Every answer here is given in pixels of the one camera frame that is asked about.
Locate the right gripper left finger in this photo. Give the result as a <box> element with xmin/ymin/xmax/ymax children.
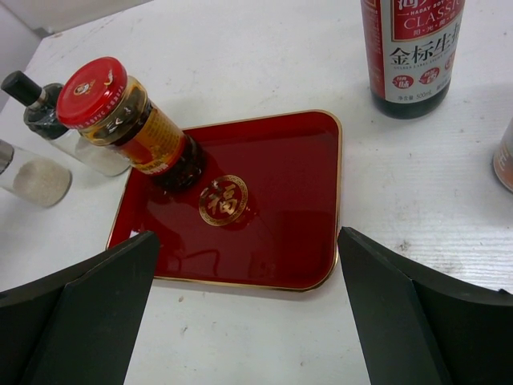
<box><xmin>1</xmin><ymin>231</ymin><xmax>160</xmax><ymax>384</ymax></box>

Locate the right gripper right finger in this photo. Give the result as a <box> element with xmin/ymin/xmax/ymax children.
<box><xmin>337</xmin><ymin>227</ymin><xmax>512</xmax><ymax>384</ymax></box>

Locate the silver-lid glass salt shaker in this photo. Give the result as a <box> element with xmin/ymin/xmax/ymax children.
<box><xmin>1</xmin><ymin>140</ymin><xmax>72</xmax><ymax>208</ymax></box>

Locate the white-lid seasoning jar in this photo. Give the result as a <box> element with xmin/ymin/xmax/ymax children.
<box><xmin>492</xmin><ymin>120</ymin><xmax>513</xmax><ymax>192</ymax></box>

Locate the black-cap glass shaker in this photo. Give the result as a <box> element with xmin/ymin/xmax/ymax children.
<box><xmin>1</xmin><ymin>71</ymin><xmax>130</xmax><ymax>177</ymax></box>

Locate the red-lid chili oil jar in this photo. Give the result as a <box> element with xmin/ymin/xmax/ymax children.
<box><xmin>56</xmin><ymin>57</ymin><xmax>206</xmax><ymax>192</ymax></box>

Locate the soy sauce bottle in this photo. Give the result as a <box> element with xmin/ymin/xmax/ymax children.
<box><xmin>360</xmin><ymin>0</ymin><xmax>465</xmax><ymax>120</ymax></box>

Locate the red gold-rimmed tray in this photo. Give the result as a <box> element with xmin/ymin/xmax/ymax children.
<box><xmin>107</xmin><ymin>110</ymin><xmax>343</xmax><ymax>292</ymax></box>

